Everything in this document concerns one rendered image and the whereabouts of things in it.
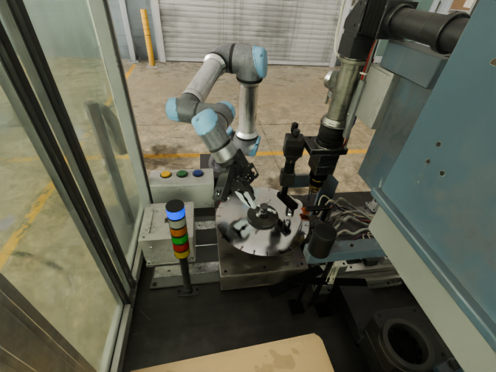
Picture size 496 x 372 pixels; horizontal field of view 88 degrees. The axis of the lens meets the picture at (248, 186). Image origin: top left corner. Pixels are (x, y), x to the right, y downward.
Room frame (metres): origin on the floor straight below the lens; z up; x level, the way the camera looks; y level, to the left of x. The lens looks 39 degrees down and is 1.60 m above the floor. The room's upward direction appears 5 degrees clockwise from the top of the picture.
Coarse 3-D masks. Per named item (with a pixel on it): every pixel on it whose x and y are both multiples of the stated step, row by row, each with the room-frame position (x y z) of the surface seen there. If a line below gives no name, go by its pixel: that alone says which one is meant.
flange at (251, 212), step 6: (252, 210) 0.65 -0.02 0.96; (258, 210) 0.64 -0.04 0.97; (276, 210) 0.66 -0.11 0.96; (252, 216) 0.62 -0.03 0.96; (264, 216) 0.61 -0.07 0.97; (270, 216) 0.63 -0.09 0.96; (276, 216) 0.63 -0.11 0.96; (252, 222) 0.60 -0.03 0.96; (258, 222) 0.60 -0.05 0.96; (264, 222) 0.60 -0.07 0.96; (270, 222) 0.60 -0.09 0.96; (276, 222) 0.61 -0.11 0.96
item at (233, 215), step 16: (272, 192) 0.77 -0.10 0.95; (224, 208) 0.66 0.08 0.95; (240, 208) 0.67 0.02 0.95; (224, 224) 0.58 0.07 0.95; (240, 224) 0.59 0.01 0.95; (288, 224) 0.61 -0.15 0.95; (304, 224) 0.61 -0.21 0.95; (240, 240) 0.52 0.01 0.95; (256, 240) 0.53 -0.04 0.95; (272, 240) 0.53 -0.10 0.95; (288, 240) 0.54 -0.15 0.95
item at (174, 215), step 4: (172, 200) 0.46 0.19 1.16; (176, 200) 0.46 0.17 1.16; (180, 200) 0.46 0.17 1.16; (168, 204) 0.44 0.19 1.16; (172, 204) 0.45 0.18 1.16; (176, 204) 0.45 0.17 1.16; (180, 204) 0.45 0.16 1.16; (184, 204) 0.45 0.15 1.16; (168, 208) 0.43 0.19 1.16; (172, 208) 0.43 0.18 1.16; (176, 208) 0.43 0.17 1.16; (180, 208) 0.44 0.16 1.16; (184, 208) 0.45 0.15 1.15; (168, 212) 0.43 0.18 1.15; (172, 212) 0.42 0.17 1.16; (176, 212) 0.42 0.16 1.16; (180, 212) 0.43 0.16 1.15; (184, 212) 0.44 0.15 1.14; (168, 216) 0.43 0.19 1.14; (172, 216) 0.42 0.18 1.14; (176, 216) 0.42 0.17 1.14; (180, 216) 0.43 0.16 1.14; (184, 216) 0.44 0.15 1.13; (172, 220) 0.42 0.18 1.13; (176, 220) 0.42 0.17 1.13
